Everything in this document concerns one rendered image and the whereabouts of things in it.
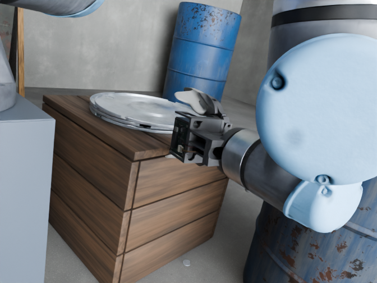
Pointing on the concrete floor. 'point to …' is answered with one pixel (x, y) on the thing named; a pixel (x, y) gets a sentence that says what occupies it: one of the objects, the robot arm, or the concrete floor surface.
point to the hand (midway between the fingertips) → (183, 122)
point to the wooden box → (125, 194)
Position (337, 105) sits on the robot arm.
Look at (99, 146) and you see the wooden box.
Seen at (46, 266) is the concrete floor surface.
